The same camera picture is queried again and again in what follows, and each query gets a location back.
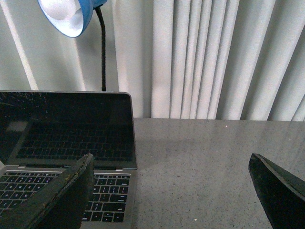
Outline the grey aluminium laptop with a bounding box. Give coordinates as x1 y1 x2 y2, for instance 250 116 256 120
0 91 137 229

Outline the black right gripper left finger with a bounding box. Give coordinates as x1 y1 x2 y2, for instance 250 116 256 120
0 154 95 229

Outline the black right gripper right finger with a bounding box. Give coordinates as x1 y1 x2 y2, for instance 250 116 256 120
248 153 305 229

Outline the blue desk lamp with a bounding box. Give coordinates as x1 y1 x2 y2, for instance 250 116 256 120
38 0 107 92

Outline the white pleated curtain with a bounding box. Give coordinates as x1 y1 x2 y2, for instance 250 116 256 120
0 0 305 121

